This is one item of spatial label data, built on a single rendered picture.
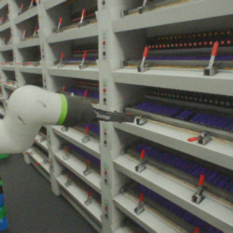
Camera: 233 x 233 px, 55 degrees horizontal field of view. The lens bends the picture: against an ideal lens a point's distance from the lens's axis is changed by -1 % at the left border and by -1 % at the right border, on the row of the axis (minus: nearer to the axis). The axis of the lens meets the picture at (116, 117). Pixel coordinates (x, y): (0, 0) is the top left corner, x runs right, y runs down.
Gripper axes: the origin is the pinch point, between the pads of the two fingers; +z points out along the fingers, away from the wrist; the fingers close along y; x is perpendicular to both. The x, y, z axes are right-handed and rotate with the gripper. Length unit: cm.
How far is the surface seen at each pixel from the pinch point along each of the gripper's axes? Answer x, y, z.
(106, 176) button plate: -31.7, -20.3, 13.8
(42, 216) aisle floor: -80, -70, 9
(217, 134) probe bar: 1.7, 29.4, 10.8
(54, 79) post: 10, -86, 8
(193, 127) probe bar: 2.0, 21.2, 10.7
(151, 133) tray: -3.7, 7.4, 7.3
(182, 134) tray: -1.3, 18.7, 9.2
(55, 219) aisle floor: -78, -62, 14
